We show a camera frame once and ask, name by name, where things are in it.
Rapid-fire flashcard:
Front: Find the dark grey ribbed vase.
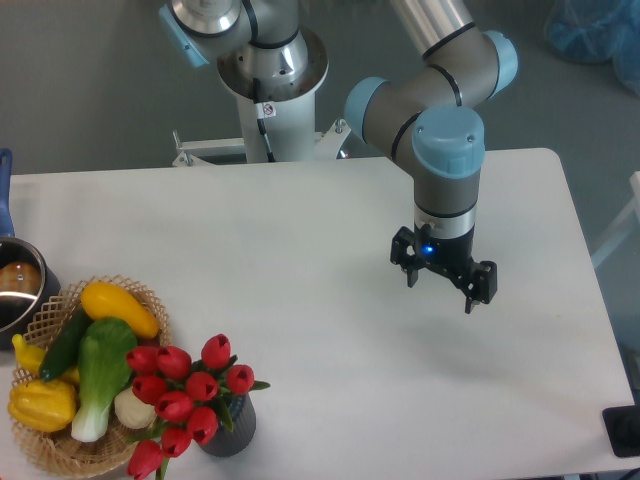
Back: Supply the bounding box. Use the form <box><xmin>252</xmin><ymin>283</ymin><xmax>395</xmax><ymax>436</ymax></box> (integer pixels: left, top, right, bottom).
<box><xmin>199</xmin><ymin>394</ymin><xmax>257</xmax><ymax>458</ymax></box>

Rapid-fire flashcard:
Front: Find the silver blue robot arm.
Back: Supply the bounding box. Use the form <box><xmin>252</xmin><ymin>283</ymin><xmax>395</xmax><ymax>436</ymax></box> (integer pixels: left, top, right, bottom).
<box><xmin>159</xmin><ymin>1</ymin><xmax>518</xmax><ymax>307</ymax></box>

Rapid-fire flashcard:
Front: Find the white frame at right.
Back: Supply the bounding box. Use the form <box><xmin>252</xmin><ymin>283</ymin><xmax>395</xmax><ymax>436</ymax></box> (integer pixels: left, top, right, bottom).
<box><xmin>591</xmin><ymin>171</ymin><xmax>639</xmax><ymax>269</ymax></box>

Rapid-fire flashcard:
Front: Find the small yellow gourd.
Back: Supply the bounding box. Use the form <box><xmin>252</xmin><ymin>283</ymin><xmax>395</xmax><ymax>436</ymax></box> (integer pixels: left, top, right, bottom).
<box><xmin>11</xmin><ymin>333</ymin><xmax>81</xmax><ymax>385</ymax></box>

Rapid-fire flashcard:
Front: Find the green cucumber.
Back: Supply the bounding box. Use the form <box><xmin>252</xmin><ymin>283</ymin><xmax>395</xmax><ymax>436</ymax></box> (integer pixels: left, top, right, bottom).
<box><xmin>39</xmin><ymin>307</ymin><xmax>93</xmax><ymax>381</ymax></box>

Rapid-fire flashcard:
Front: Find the yellow squash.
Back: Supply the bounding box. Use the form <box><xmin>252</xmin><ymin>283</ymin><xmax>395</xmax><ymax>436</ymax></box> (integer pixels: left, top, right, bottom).
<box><xmin>80</xmin><ymin>281</ymin><xmax>159</xmax><ymax>339</ymax></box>

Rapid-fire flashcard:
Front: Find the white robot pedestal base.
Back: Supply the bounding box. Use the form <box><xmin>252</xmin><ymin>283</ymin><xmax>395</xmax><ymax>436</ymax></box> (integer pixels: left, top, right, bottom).
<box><xmin>173</xmin><ymin>27</ymin><xmax>351</xmax><ymax>166</ymax></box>

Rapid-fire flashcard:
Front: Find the woven bamboo basket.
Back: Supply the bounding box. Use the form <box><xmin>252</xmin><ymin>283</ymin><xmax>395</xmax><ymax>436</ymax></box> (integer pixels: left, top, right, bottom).
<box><xmin>11</xmin><ymin>275</ymin><xmax>172</xmax><ymax>479</ymax></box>

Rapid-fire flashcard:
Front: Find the yellow bell pepper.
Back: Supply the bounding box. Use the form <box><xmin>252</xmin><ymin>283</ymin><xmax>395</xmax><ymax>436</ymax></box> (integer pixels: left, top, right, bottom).
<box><xmin>8</xmin><ymin>380</ymin><xmax>77</xmax><ymax>433</ymax></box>

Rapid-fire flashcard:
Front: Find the black cable on pedestal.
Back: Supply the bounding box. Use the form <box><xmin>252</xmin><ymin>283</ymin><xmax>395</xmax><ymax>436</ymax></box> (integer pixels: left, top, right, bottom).
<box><xmin>252</xmin><ymin>77</ymin><xmax>277</xmax><ymax>163</ymax></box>

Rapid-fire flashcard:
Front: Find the green bok choy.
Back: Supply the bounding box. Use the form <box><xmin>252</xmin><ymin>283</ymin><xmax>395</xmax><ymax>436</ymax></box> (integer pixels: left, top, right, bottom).
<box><xmin>71</xmin><ymin>317</ymin><xmax>138</xmax><ymax>443</ymax></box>

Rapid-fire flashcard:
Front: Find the blue handled steel pot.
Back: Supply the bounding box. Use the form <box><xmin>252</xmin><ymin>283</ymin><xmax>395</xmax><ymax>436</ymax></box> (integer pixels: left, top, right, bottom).
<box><xmin>1</xmin><ymin>148</ymin><xmax>60</xmax><ymax>351</ymax></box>

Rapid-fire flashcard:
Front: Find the red tulip bouquet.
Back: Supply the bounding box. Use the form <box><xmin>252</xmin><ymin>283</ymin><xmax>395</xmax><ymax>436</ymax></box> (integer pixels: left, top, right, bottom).
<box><xmin>127</xmin><ymin>334</ymin><xmax>270</xmax><ymax>479</ymax></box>

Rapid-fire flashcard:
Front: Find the black device at table edge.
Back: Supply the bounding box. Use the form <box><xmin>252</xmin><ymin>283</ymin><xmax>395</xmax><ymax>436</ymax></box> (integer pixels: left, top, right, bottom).
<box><xmin>602</xmin><ymin>405</ymin><xmax>639</xmax><ymax>458</ymax></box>

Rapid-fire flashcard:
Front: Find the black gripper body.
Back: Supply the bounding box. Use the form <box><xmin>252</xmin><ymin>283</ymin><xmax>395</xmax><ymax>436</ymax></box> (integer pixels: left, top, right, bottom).
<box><xmin>412</xmin><ymin>225</ymin><xmax>475</xmax><ymax>289</ymax></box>

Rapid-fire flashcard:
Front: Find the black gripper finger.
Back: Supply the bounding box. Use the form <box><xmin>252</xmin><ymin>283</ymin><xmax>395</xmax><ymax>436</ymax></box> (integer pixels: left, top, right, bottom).
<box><xmin>390</xmin><ymin>226</ymin><xmax>421</xmax><ymax>288</ymax></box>
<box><xmin>462</xmin><ymin>260</ymin><xmax>497</xmax><ymax>314</ymax></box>

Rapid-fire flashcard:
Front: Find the blue plastic bag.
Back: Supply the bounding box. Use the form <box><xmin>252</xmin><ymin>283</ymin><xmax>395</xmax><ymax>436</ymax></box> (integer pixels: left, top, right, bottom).
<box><xmin>544</xmin><ymin>1</ymin><xmax>639</xmax><ymax>94</ymax></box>

